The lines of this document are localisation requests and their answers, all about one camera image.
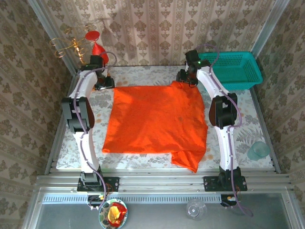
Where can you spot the orange t-shirt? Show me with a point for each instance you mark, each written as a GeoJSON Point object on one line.
{"type": "Point", "coordinates": [155, 119]}

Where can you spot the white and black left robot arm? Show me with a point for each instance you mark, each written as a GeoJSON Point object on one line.
{"type": "Point", "coordinates": [87, 148]}

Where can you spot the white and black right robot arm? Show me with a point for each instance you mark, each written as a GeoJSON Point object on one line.
{"type": "Point", "coordinates": [226, 148]}

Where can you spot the red goblet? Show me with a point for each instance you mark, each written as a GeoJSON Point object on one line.
{"type": "Point", "coordinates": [97, 48]}

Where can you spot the floral tablecloth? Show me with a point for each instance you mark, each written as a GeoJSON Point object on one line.
{"type": "Point", "coordinates": [143, 74]}

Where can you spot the teal plastic basket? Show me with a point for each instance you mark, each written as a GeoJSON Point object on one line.
{"type": "Point", "coordinates": [243, 69]}

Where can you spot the teal translucent cup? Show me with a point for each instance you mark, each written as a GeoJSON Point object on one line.
{"type": "Point", "coordinates": [258, 150]}

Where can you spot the clear plastic cup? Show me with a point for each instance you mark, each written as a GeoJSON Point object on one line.
{"type": "Point", "coordinates": [196, 209]}

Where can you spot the red foil wrapper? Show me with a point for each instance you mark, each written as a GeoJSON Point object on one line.
{"type": "Point", "coordinates": [122, 210]}

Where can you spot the gold foil wrapper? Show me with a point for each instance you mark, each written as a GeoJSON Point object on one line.
{"type": "Point", "coordinates": [113, 212]}

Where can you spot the floral patterned bowl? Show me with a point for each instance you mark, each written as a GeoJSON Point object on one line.
{"type": "Point", "coordinates": [103, 214]}

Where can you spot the aluminium frame post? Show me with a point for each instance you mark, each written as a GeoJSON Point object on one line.
{"type": "Point", "coordinates": [271, 23]}
{"type": "Point", "coordinates": [44, 19]}

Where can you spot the aluminium side rail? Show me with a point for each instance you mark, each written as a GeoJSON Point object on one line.
{"type": "Point", "coordinates": [258, 107]}
{"type": "Point", "coordinates": [51, 162]}

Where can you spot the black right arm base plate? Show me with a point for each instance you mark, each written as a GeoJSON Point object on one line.
{"type": "Point", "coordinates": [209, 183]}

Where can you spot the aluminium mounting rail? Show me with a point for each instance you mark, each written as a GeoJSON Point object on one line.
{"type": "Point", "coordinates": [162, 181]}

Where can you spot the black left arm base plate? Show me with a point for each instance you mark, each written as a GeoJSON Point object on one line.
{"type": "Point", "coordinates": [112, 183]}

